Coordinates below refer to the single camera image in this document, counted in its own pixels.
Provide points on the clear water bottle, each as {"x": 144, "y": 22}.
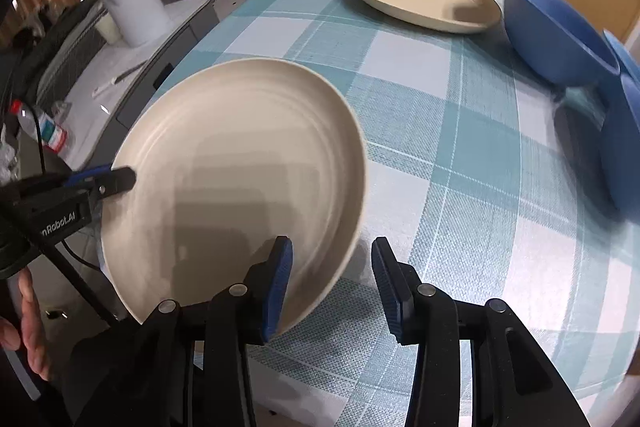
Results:
{"x": 47, "y": 129}

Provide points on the cream cup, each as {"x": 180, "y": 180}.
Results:
{"x": 107, "y": 29}

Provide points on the white pen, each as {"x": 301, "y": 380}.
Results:
{"x": 117, "y": 79}

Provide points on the person's left hand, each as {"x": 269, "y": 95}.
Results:
{"x": 27, "y": 302}

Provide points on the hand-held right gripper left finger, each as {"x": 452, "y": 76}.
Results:
{"x": 280, "y": 287}

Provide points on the white bucket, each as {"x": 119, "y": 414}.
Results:
{"x": 135, "y": 7}

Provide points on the white-topped grey cabinet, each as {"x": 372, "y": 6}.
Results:
{"x": 125, "y": 72}

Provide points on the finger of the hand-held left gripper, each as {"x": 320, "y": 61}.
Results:
{"x": 87, "y": 174}
{"x": 117, "y": 181}

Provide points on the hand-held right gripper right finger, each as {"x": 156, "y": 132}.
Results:
{"x": 387, "y": 287}

